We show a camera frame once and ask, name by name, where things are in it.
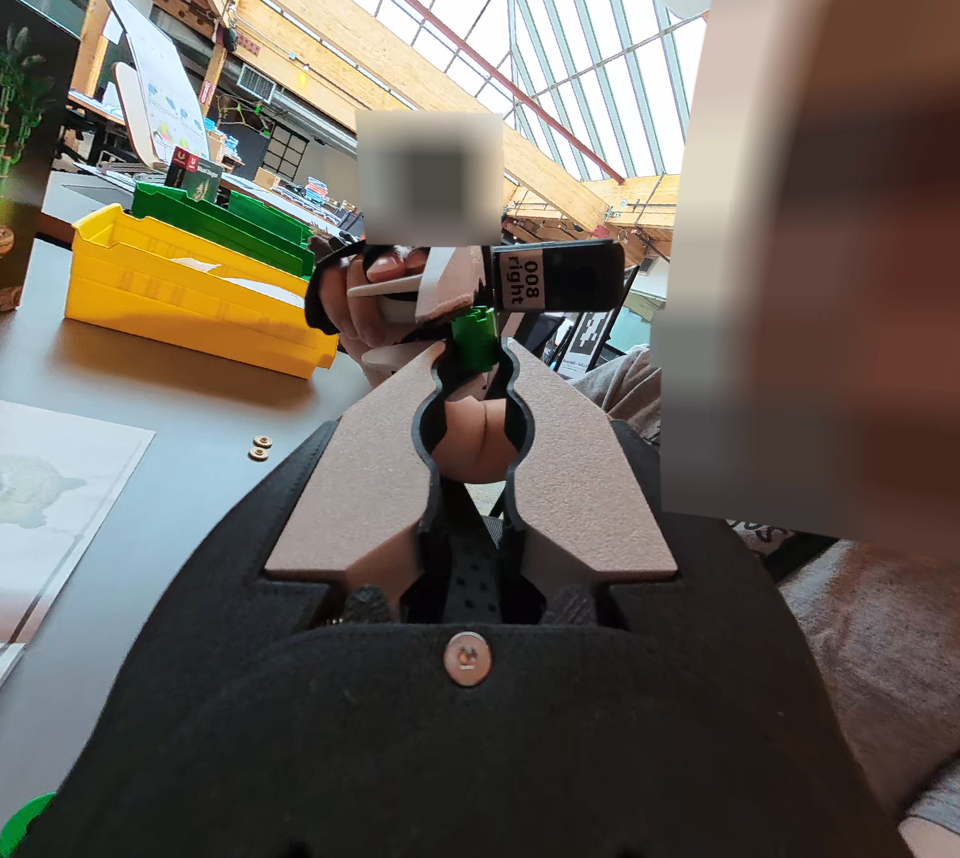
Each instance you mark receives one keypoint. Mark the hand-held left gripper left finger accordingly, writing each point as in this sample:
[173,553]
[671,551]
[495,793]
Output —
[360,491]

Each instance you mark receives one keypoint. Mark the black toy box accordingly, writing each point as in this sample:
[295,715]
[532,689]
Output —
[30,161]

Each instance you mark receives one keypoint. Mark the small red black box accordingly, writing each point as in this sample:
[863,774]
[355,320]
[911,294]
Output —
[191,176]

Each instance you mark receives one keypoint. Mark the green round toy piece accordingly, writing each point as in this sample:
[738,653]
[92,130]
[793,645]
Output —
[22,824]

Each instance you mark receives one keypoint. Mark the person's right forearm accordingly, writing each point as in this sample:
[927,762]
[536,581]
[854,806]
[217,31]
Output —
[472,446]

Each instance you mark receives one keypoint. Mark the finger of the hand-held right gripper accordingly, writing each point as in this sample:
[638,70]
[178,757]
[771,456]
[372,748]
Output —
[450,281]

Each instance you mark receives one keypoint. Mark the white instruction booklet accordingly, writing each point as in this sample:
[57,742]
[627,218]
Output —
[60,498]

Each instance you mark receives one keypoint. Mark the large white paper bag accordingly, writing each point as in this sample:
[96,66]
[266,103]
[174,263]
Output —
[262,288]

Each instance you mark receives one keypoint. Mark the black framed marker tag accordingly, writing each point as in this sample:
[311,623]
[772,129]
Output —
[592,333]

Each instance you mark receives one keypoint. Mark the person's right hand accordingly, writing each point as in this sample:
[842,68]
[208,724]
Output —
[390,266]

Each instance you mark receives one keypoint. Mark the yellow plastic bin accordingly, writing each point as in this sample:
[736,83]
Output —
[187,326]

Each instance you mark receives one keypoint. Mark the green plastic bin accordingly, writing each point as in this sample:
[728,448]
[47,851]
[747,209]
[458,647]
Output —
[225,232]
[270,210]

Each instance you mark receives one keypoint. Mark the white poster board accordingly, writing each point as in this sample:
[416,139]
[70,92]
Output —
[165,93]

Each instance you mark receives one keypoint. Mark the small white paper bag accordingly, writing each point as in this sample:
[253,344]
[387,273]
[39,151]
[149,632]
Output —
[195,264]

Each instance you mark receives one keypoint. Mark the person in grey shirt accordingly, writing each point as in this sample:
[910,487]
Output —
[862,633]

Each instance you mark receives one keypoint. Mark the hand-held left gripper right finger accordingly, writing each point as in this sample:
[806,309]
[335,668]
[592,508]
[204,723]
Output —
[592,498]

